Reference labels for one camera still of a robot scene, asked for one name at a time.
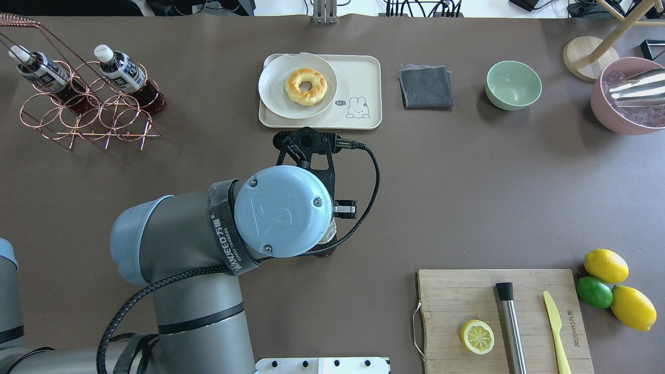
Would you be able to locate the bamboo cutting board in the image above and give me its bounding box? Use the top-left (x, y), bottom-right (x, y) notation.
top-left (417, 269), bottom-right (594, 373)

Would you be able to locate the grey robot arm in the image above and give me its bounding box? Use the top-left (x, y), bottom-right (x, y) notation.
top-left (2, 127), bottom-right (380, 373)

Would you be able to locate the white plate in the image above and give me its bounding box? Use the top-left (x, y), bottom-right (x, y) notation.
top-left (259, 52), bottom-right (338, 119)

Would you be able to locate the glazed donut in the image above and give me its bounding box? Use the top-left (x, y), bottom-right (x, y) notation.
top-left (284, 68), bottom-right (328, 106)

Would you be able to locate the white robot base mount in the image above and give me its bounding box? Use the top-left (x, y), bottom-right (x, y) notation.
top-left (256, 356), bottom-right (391, 373)

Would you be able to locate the half lemon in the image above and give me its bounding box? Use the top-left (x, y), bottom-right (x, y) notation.
top-left (459, 319), bottom-right (495, 355)

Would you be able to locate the copper wire bottle rack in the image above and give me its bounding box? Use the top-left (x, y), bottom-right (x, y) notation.
top-left (2, 14), bottom-right (161, 151)

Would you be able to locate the aluminium camera post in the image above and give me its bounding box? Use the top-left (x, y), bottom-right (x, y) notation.
top-left (312, 0), bottom-right (338, 24)

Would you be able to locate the tea bottle rear in rack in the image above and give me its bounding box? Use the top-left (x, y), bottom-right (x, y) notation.
top-left (8, 45), bottom-right (93, 115)

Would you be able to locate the tea bottle right in rack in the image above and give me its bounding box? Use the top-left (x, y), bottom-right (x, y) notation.
top-left (94, 44), bottom-right (166, 115)

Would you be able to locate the grey folded cloth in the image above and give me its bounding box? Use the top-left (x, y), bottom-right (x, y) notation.
top-left (398, 64), bottom-right (454, 109)

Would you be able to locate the steel muddler black tip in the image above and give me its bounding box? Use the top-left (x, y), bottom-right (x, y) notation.
top-left (496, 282), bottom-right (528, 373)

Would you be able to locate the yellow plastic knife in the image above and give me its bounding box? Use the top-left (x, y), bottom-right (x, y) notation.
top-left (542, 291), bottom-right (572, 374)

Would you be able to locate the tea bottle from rack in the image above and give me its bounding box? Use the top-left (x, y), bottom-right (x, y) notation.
top-left (309, 219), bottom-right (337, 258)

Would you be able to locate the pink bowl with ice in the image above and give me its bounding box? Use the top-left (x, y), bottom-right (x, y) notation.
top-left (591, 57), bottom-right (663, 135)

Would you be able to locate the beige rabbit tray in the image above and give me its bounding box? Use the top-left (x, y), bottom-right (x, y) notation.
top-left (258, 53), bottom-right (382, 130)

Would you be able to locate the yellow lemon near board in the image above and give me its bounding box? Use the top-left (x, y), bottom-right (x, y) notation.
top-left (583, 248), bottom-right (630, 284)

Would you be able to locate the wooden stand with round base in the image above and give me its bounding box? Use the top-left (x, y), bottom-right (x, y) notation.
top-left (563, 1), bottom-right (663, 83)

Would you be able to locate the tea bottle in rack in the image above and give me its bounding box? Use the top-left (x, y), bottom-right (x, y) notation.
top-left (8, 45), bottom-right (93, 115)
top-left (94, 44), bottom-right (166, 115)

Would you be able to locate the green lime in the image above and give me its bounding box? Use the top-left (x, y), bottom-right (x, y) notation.
top-left (576, 276), bottom-right (614, 309)

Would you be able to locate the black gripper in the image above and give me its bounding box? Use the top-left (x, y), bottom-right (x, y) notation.
top-left (273, 126), bottom-right (358, 219)

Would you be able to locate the yellow lemon outer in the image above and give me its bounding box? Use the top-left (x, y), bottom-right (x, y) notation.
top-left (610, 286), bottom-right (657, 331)

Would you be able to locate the green bowl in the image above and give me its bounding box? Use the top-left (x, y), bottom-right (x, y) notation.
top-left (485, 61), bottom-right (542, 111)

